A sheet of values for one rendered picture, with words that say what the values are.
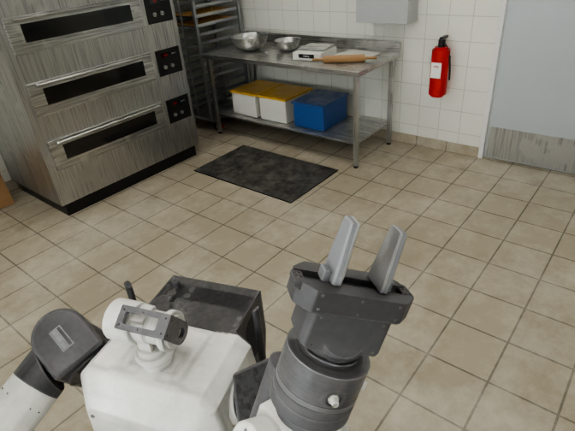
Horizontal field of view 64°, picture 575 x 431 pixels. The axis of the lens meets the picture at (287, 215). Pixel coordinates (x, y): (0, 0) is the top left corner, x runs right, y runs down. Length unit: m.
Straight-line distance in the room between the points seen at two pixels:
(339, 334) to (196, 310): 0.48
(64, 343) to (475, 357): 2.06
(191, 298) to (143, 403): 0.22
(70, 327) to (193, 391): 0.28
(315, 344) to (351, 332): 0.04
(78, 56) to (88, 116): 0.47
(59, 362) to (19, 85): 3.10
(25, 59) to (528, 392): 3.69
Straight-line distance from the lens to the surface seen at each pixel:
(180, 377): 0.79
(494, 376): 2.53
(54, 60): 3.96
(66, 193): 4.15
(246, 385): 0.75
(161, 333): 0.70
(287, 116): 4.74
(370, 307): 0.43
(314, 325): 0.43
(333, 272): 0.42
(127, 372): 0.82
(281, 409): 0.49
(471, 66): 4.37
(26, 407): 0.95
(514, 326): 2.80
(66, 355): 0.92
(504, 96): 4.38
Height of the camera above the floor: 1.87
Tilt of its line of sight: 31 degrees down
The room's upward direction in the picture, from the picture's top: 5 degrees counter-clockwise
